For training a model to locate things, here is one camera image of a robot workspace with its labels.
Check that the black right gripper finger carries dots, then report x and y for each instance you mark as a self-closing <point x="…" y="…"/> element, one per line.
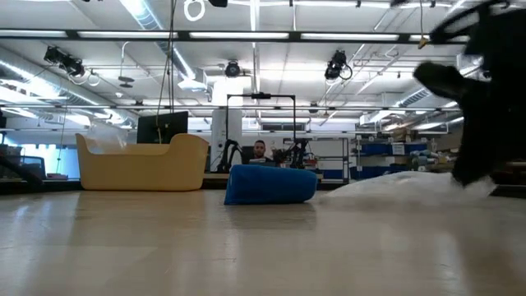
<point x="476" y="152"/>
<point x="511" y="140"/>

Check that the clear plastic bag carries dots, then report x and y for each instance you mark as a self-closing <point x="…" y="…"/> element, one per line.
<point x="104" y="140"/>
<point x="394" y="187"/>

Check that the blue bandage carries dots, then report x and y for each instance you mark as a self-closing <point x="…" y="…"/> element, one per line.
<point x="271" y="185"/>

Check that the black background robot arm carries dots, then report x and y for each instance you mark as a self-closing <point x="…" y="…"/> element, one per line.
<point x="226" y="154"/>
<point x="298" y="154"/>

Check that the yellow hanging tag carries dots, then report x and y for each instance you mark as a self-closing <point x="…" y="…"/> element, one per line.
<point x="423" y="43"/>

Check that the blue storage bin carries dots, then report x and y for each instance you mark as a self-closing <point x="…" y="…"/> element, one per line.
<point x="378" y="149"/>
<point x="370" y="172"/>

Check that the metal shelf rack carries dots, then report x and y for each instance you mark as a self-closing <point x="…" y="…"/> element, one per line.
<point x="356" y="160"/>

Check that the black overhead light bar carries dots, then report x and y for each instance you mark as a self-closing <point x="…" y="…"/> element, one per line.
<point x="293" y="36"/>

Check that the grey box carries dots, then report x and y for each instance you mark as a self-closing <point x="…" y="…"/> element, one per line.
<point x="263" y="162"/>

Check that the person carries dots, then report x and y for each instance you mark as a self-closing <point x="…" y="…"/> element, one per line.
<point x="259" y="147"/>

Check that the wooden background table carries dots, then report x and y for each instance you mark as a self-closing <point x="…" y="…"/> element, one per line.
<point x="215" y="176"/>

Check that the white ceiling unit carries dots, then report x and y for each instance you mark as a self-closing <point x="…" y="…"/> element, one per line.
<point x="192" y="84"/>

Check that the black monitor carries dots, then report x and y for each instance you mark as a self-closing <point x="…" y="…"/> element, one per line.
<point x="164" y="125"/>

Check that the yellow plastic tub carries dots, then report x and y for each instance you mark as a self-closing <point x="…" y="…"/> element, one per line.
<point x="144" y="170"/>

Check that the black ceiling disc fixture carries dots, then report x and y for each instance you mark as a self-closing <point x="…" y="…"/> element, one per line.
<point x="126" y="80"/>

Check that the crumpled clear plastic bag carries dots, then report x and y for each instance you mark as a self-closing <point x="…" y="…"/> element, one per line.
<point x="104" y="140"/>

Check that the dark slanted bar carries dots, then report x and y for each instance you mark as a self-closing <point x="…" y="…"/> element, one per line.
<point x="18" y="170"/>

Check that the silver air duct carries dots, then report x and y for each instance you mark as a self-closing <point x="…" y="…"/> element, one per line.
<point x="24" y="82"/>
<point x="415" y="98"/>

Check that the black ceiling camera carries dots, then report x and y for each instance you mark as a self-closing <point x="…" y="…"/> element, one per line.
<point x="335" y="70"/>
<point x="232" y="69"/>
<point x="65" y="62"/>

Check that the black gantry camera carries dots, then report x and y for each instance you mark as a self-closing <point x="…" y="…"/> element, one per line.
<point x="261" y="96"/>

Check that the black gantry frame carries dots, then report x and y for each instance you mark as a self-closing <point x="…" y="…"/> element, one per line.
<point x="227" y="123"/>

